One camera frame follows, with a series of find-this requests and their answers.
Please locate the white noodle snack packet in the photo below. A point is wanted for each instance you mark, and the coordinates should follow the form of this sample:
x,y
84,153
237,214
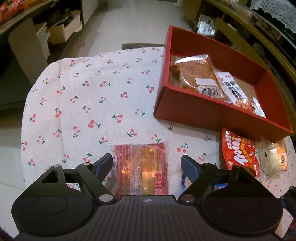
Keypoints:
x,y
236,96

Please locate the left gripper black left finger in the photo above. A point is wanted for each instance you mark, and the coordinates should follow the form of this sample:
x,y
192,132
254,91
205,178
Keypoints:
x,y
88,176

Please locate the clear white bun packet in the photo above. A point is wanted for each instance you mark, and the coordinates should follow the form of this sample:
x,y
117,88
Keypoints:
x,y
273,158

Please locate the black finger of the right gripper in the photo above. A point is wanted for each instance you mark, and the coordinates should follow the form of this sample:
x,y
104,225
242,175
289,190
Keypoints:
x,y
288,199

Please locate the orange spicy snack packet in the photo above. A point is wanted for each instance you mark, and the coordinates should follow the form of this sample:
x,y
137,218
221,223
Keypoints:
x,y
196,73

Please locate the red transparent cake packet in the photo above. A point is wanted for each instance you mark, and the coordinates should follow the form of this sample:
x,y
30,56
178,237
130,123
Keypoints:
x,y
141,170

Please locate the red plastic bag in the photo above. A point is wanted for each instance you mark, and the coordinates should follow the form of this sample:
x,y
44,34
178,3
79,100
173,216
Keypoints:
x,y
10,9

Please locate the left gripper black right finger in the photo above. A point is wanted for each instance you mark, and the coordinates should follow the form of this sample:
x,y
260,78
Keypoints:
x,y
242,187

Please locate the grey coffee table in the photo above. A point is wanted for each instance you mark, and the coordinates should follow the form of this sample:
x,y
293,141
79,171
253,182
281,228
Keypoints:
x,y
22,58

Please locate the blue white snack packet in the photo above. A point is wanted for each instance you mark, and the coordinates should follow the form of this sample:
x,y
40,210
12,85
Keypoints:
x,y
185,182

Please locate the wooden tv cabinet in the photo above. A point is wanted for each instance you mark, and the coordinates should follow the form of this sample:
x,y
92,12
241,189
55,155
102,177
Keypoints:
x,y
253,35

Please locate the red cardboard box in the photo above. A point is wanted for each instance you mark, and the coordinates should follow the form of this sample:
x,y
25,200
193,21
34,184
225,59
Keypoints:
x,y
187,107

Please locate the white lace cloth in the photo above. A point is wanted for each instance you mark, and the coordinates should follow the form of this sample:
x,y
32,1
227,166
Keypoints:
x,y
283,11

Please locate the silver foil bag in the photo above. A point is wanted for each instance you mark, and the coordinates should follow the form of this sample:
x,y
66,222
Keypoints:
x,y
206,26

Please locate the white storage box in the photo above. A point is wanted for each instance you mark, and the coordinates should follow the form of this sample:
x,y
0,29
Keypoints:
x,y
62,31

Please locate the red popcorn snack packet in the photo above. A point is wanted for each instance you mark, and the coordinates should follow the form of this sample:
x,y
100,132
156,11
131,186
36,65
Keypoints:
x,y
239,151

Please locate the white cherry print tablecloth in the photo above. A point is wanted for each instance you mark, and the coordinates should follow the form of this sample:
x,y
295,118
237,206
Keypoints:
x,y
79,108

